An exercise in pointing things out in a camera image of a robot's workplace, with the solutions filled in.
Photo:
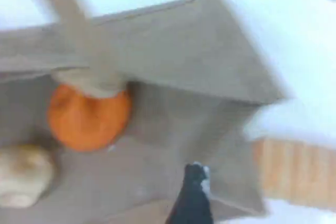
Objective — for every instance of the striped golden bread roll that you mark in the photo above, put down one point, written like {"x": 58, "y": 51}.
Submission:
{"x": 294, "y": 171}

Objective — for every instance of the brown jute tote bag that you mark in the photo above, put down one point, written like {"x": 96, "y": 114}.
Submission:
{"x": 183, "y": 64}

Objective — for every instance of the cream egg yolk pastry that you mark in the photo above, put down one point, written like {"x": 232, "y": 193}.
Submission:
{"x": 23, "y": 174}

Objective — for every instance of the orange fruit with stem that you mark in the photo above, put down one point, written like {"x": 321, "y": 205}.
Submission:
{"x": 86, "y": 124}

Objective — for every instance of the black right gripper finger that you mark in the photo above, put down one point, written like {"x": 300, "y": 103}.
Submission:
{"x": 191, "y": 203}

